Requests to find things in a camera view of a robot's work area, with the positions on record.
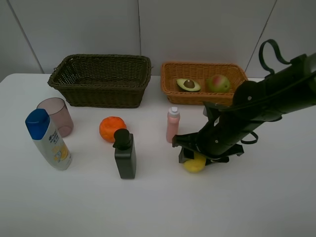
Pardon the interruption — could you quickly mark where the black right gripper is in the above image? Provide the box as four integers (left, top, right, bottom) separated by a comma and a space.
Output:
172, 102, 259, 166

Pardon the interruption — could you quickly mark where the yellow lemon toy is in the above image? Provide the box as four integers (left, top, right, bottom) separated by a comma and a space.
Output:
183, 153, 206, 173

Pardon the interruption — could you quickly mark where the pink bottle white cap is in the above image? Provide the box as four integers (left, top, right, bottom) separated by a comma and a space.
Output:
166, 107, 180, 143

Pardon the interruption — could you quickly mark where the halved avocado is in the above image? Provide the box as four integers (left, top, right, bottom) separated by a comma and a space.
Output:
176, 79, 200, 92

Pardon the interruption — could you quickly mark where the green red pear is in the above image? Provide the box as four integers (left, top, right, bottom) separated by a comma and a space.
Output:
206, 75, 231, 93

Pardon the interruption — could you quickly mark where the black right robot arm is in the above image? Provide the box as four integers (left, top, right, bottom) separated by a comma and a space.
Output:
172, 54, 316, 165

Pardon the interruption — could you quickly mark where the black pump bottle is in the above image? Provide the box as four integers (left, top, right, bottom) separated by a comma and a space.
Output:
113, 128, 136, 179

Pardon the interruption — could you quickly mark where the orange wicker basket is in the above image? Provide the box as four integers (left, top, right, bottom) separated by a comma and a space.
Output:
160, 62, 248, 106

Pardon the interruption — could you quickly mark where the orange tangerine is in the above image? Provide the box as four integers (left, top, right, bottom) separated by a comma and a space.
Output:
99, 117, 127, 143

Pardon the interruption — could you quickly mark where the dark brown wicker basket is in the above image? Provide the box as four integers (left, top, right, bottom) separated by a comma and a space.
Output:
48, 54, 152, 109

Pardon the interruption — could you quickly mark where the white blue-capped shampoo bottle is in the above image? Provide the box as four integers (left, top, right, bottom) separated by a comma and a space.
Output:
25, 109, 72, 170

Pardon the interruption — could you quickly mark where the translucent pink plastic cup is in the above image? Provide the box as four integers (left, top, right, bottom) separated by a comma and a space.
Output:
37, 97, 74, 138

